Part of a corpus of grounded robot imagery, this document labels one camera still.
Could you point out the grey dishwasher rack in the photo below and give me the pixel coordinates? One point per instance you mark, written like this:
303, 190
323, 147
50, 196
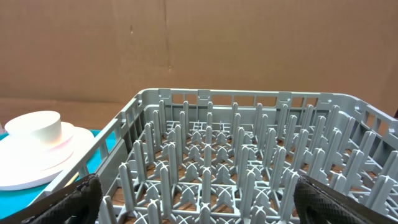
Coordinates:
229, 156

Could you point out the teal plastic tray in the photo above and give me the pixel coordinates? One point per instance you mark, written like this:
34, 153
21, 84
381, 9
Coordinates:
16, 200

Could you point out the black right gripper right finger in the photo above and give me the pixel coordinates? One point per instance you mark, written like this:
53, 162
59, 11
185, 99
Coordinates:
318, 203

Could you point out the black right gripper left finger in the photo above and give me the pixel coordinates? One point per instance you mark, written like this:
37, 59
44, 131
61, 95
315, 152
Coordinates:
78, 202

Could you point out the large pink plate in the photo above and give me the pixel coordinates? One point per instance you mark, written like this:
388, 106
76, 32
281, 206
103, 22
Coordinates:
27, 168

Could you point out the cream cup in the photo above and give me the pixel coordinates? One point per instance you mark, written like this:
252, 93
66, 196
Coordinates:
39, 125

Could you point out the wooden chopstick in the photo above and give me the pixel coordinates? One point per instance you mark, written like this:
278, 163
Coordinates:
74, 178

